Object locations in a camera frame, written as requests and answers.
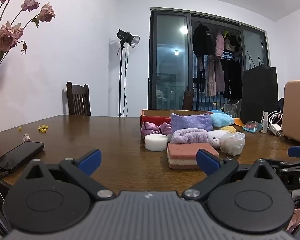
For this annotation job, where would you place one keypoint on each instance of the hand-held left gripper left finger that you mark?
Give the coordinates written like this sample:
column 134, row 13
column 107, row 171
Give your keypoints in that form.
column 90, row 160

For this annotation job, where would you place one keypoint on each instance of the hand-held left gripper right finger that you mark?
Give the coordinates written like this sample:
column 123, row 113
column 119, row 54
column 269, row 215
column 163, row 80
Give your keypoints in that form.
column 207, row 161

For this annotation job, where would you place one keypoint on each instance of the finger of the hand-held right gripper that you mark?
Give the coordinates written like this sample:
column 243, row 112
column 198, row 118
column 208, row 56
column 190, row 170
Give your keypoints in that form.
column 298, row 152
column 285, row 165

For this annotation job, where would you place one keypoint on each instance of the white plush toy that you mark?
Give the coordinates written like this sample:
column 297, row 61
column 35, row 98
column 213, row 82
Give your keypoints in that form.
column 216, row 140

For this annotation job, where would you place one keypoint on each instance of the pink layered sponge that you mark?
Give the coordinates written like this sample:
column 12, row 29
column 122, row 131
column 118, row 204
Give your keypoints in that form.
column 182, row 155

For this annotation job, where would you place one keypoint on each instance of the lavender fuzzy plush towel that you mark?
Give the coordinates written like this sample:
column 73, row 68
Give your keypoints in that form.
column 187, row 136

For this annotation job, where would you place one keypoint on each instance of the clear plastic bag of cotton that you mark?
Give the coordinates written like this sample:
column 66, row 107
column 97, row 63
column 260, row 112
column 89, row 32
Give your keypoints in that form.
column 233, row 143

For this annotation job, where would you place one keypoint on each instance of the purple knitted pouch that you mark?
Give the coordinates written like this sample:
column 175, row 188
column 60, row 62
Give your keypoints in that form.
column 190, row 122

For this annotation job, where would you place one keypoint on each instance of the blue plush toy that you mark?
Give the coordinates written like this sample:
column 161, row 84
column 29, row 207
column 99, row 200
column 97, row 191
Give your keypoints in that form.
column 221, row 120

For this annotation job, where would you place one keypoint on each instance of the white round sponge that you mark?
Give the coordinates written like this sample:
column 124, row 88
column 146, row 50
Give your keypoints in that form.
column 155, row 142

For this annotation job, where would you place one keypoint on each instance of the red cardboard box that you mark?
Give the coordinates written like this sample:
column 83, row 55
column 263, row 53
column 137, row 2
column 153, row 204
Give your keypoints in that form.
column 155, row 120

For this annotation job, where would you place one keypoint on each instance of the tan hard suitcase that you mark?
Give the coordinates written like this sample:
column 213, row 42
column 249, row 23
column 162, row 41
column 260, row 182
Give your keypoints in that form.
column 297, row 110

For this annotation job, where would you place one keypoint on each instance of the white spray bottle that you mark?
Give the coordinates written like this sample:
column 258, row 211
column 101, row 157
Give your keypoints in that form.
column 264, row 123

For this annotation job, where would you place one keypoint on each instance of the orange paper sheet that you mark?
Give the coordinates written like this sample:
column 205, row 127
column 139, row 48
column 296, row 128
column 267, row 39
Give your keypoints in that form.
column 238, row 122

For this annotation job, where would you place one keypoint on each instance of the blue snack packet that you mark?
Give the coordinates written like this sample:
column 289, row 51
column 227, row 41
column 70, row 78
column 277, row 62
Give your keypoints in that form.
column 252, row 127

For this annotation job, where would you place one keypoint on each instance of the clear drinking glass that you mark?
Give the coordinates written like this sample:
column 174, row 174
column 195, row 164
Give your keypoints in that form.
column 230, row 110

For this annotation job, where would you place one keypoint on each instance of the pile of yellow beads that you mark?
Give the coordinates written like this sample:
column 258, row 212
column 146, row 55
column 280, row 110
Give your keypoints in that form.
column 43, row 128

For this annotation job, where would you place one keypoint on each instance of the dark wooden chair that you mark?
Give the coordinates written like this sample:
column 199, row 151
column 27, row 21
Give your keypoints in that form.
column 188, row 100
column 77, row 100

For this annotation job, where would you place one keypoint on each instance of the purple satin scrunchie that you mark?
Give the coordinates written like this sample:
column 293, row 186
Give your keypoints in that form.
column 152, row 128

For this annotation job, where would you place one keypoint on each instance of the black paper bag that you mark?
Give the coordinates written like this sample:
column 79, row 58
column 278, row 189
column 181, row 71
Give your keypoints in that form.
column 260, row 95

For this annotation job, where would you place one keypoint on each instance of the black smartphone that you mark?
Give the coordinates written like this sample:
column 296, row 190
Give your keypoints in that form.
column 17, row 156

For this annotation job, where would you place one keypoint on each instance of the beige hanging coat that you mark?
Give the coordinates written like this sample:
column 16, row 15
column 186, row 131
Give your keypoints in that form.
column 213, row 77

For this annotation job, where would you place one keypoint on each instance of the black hanging clothes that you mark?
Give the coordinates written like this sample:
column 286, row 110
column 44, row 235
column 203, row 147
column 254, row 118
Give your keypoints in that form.
column 232, row 80

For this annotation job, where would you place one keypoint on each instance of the pink hanging jacket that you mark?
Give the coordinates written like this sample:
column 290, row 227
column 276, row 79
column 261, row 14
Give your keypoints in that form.
column 219, row 43

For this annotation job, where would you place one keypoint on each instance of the black framed sliding glass door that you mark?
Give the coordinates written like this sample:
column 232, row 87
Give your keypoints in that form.
column 152, row 55

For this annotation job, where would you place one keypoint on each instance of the black hanging jacket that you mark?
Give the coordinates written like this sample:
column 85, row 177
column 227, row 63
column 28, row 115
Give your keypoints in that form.
column 202, row 40

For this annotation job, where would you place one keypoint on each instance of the studio light on stand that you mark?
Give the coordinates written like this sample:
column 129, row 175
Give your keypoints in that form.
column 125, row 38

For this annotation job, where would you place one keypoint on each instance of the dried pink rose bouquet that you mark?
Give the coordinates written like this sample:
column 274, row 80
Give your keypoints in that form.
column 6, row 37

